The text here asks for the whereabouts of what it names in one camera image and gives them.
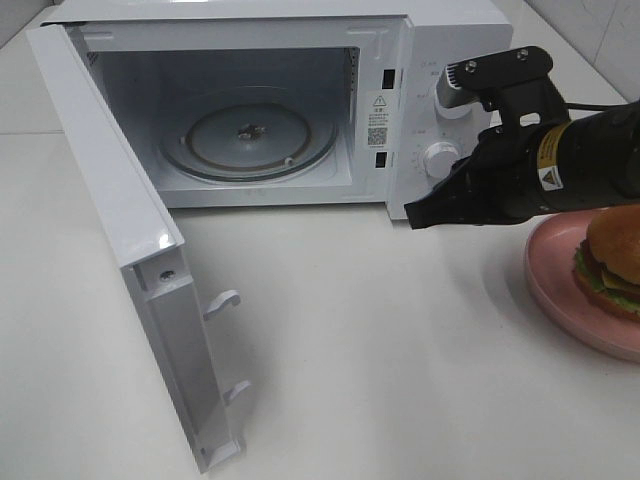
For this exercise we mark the pink round plate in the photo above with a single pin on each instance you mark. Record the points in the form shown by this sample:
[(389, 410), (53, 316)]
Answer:
[(548, 267)]

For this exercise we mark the white microwave oven body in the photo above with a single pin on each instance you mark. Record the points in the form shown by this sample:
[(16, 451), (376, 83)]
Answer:
[(373, 64)]

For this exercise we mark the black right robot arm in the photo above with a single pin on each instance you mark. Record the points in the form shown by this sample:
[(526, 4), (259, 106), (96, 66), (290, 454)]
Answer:
[(538, 161)]

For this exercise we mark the white microwave door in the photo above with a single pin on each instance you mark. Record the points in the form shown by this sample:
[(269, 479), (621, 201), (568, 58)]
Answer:
[(146, 243)]

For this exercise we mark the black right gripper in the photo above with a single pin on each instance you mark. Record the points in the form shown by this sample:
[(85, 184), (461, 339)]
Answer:
[(501, 176)]

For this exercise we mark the glass microwave turntable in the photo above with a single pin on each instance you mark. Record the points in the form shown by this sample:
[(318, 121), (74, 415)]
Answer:
[(248, 134)]

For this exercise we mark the burger with lettuce and cheese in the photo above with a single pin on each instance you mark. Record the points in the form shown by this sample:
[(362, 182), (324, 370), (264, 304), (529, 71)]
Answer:
[(606, 263)]

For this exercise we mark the white timer knob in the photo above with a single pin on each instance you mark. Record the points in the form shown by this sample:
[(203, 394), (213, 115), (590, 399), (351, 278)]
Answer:
[(439, 158)]

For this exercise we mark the upper white power knob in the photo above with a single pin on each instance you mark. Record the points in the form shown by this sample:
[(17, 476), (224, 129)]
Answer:
[(453, 113)]

